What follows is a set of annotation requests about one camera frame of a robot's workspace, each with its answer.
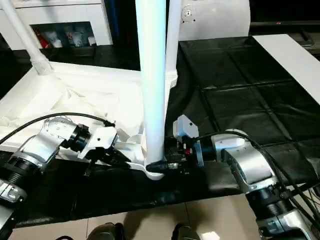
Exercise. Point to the white glass-door cabinet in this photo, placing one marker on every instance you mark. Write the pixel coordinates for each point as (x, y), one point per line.
(62, 12)

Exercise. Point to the dark left robot foot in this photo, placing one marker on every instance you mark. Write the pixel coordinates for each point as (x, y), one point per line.
(105, 232)

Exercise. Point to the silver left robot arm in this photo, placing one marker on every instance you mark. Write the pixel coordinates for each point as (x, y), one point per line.
(42, 145)

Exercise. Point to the black box with gold label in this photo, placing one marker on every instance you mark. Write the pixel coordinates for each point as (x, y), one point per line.
(125, 30)

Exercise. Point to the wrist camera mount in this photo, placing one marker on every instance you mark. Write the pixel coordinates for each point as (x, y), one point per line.
(186, 127)
(100, 140)

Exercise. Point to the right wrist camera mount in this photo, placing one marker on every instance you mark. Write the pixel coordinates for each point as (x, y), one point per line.
(186, 127)

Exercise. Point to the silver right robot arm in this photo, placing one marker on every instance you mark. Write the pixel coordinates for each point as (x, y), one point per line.
(250, 165)

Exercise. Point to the black bar with red light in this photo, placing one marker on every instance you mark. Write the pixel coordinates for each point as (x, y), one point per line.
(287, 23)

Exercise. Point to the black rod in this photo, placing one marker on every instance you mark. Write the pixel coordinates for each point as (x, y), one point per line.
(305, 188)

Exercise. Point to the flat white board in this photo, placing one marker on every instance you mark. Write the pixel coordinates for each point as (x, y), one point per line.
(292, 62)

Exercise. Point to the white plastic table top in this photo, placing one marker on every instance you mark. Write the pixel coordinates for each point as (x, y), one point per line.
(62, 100)

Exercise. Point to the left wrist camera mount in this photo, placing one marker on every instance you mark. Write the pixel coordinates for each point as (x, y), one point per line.
(100, 140)

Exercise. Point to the white plastic table leg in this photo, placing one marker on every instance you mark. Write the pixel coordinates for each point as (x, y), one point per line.
(25, 37)
(172, 37)
(152, 75)

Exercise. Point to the white panel with screw holes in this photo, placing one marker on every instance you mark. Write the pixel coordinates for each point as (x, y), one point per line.
(220, 20)

